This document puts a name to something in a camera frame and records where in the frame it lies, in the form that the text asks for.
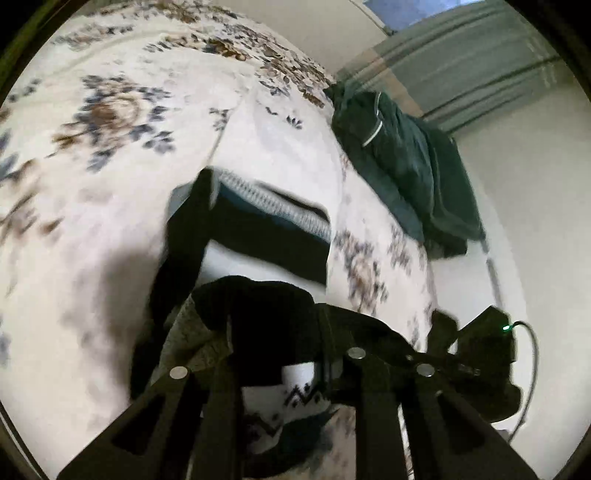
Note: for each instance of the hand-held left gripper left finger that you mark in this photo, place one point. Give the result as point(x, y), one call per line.
point(221, 415)

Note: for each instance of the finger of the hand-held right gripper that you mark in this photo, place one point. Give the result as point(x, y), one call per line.
point(443, 334)

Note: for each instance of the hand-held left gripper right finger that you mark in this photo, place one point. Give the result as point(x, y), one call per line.
point(341, 341)

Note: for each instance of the striped knit sweater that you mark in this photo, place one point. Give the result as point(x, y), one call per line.
point(258, 240)

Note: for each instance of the white bed headboard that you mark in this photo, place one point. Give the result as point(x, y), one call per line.
point(508, 207)

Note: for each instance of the dark green blanket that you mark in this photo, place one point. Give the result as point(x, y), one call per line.
point(406, 170)

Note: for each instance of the floral bed sheet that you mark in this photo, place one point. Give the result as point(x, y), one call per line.
point(92, 184)

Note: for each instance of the green striped curtain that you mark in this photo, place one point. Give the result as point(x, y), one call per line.
point(461, 69)

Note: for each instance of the window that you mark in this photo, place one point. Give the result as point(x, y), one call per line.
point(401, 11)

